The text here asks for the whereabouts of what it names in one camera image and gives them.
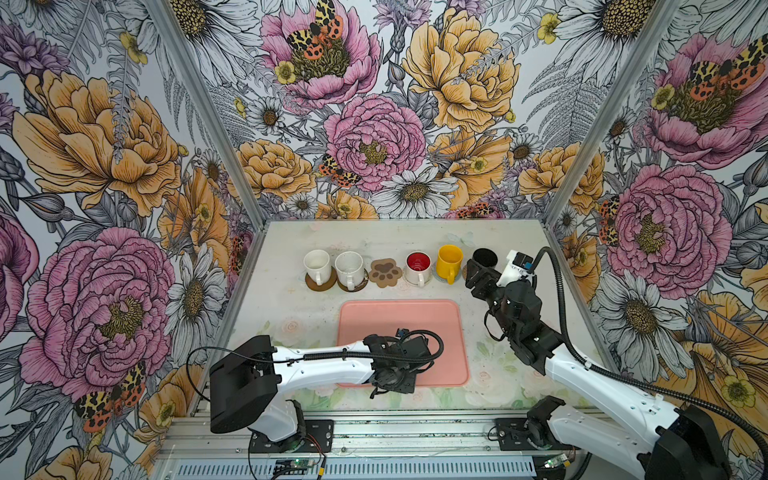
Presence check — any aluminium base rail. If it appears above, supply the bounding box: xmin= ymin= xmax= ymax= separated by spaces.
xmin=149 ymin=407 xmax=673 ymax=460

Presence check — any cork paw print coaster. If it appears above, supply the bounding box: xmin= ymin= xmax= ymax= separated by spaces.
xmin=368 ymin=258 xmax=403 ymax=288

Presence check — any black mug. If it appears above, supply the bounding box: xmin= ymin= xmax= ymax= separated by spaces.
xmin=472 ymin=248 xmax=498 ymax=269

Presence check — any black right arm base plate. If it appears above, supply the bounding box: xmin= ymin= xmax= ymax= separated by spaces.
xmin=486 ymin=417 xmax=577 ymax=452

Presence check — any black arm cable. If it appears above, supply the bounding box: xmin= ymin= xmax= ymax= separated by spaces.
xmin=184 ymin=328 xmax=446 ymax=480
xmin=530 ymin=245 xmax=768 ymax=480

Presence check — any small green circuit board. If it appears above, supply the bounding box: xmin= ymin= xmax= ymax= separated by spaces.
xmin=271 ymin=458 xmax=327 ymax=480

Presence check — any aluminium corner post right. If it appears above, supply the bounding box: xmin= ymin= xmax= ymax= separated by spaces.
xmin=542 ymin=0 xmax=680 ymax=227

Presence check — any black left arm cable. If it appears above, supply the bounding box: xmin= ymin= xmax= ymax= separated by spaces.
xmin=184 ymin=328 xmax=446 ymax=480

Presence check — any aluminium corner post left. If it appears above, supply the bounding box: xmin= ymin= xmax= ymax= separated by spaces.
xmin=147 ymin=1 xmax=267 ymax=234

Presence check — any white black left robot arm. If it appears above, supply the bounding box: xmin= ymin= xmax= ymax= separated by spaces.
xmin=208 ymin=329 xmax=444 ymax=452

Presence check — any white vented cable duct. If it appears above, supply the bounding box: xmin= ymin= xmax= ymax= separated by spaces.
xmin=166 ymin=456 xmax=536 ymax=479

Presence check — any pink rectangular tray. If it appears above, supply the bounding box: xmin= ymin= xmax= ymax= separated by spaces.
xmin=337 ymin=300 xmax=470 ymax=388

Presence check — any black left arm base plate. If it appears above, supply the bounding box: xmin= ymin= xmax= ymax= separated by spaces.
xmin=248 ymin=419 xmax=335 ymax=454

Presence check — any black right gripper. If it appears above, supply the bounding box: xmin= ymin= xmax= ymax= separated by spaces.
xmin=465 ymin=259 xmax=518 ymax=338

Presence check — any white mug red inside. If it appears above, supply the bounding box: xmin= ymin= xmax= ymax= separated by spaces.
xmin=404 ymin=251 xmax=432 ymax=288

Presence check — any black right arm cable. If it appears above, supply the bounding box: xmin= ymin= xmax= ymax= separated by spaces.
xmin=530 ymin=245 xmax=768 ymax=480

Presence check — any round dark wooden coaster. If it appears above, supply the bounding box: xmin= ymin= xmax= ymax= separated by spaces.
xmin=305 ymin=268 xmax=338 ymax=292

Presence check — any yellow mug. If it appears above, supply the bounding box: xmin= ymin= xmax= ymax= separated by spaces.
xmin=435 ymin=245 xmax=463 ymax=285

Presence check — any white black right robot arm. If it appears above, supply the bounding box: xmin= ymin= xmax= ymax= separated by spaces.
xmin=465 ymin=251 xmax=732 ymax=479

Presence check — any scratched round wooden coaster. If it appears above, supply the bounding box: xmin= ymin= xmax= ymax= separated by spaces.
xmin=337 ymin=270 xmax=369 ymax=293

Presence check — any aluminium corner post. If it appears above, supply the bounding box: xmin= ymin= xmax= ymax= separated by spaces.
xmin=147 ymin=1 xmax=267 ymax=234
xmin=542 ymin=0 xmax=680 ymax=227

